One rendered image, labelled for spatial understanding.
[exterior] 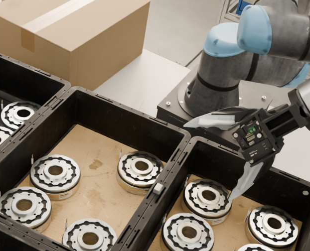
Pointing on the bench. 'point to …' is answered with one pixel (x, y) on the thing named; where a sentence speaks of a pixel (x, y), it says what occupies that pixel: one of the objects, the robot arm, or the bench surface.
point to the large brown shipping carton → (70, 36)
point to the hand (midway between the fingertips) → (206, 162)
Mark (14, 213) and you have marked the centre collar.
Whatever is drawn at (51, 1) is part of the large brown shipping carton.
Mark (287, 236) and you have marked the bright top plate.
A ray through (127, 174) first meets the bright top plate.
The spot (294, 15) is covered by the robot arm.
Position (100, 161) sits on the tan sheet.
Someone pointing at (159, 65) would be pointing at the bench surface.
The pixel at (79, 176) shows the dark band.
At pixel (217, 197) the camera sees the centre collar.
